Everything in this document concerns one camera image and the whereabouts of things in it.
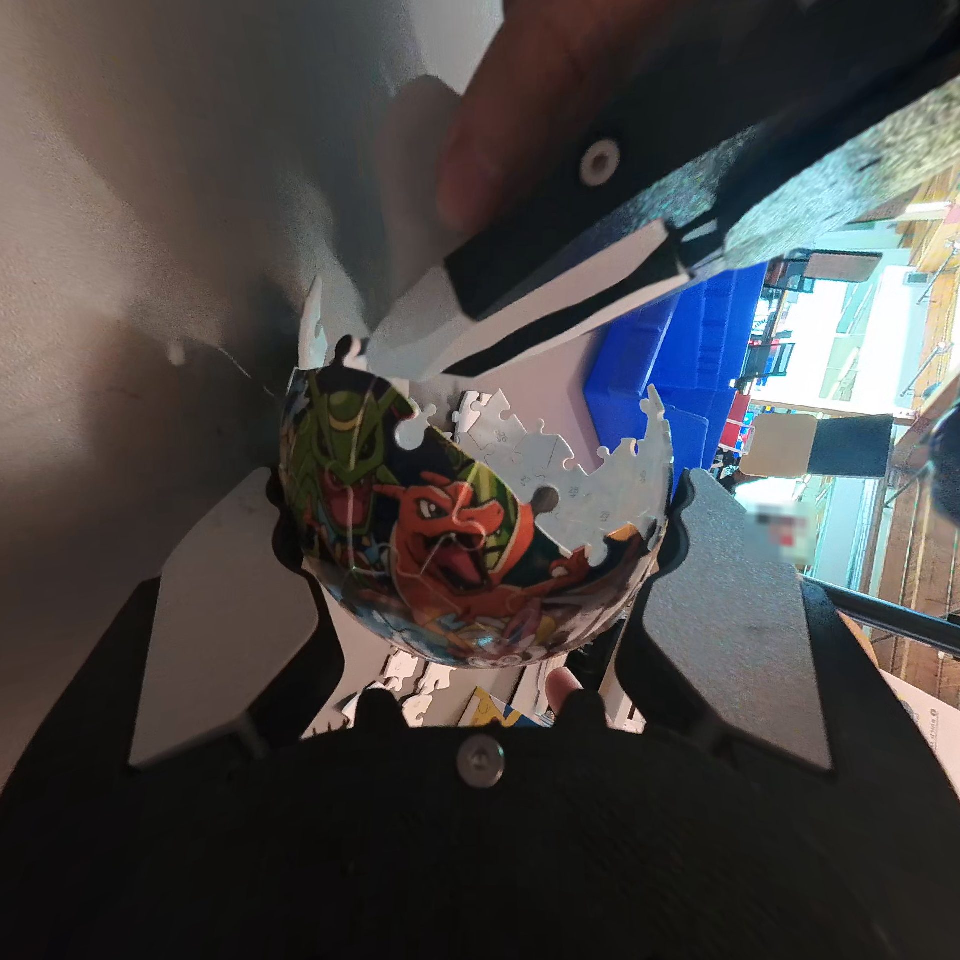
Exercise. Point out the black metal bar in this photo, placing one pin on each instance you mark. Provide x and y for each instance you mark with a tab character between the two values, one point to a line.
885	609

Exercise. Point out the pile of loose puzzle pieces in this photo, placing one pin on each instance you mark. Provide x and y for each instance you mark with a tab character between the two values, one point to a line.
420	682

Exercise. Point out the wooden shelving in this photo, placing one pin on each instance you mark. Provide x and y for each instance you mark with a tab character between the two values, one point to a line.
922	555

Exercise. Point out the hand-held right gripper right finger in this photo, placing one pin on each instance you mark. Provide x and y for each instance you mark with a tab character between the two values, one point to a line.
735	637

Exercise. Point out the yellow blue printed card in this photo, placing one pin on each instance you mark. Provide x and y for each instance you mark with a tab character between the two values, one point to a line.
502	712

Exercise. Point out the white printed sheet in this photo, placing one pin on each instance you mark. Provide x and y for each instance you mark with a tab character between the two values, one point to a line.
922	712

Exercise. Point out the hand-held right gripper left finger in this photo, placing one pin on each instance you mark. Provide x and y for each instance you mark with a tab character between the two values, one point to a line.
225	615

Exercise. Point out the black panel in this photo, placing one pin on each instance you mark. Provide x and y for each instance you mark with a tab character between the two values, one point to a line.
855	446

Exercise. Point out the colourful cartoon puzzle ball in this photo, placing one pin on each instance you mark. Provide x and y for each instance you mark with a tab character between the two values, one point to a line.
450	540

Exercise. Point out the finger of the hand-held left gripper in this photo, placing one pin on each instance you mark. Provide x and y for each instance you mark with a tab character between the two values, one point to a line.
555	255
525	322

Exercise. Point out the brown cardboard piece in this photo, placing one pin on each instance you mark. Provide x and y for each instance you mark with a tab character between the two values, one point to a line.
859	641

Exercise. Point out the person's left hand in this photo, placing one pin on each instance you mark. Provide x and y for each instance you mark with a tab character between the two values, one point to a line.
525	97

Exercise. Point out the blue plastic bin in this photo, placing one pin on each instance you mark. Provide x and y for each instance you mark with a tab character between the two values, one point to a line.
630	375
724	330

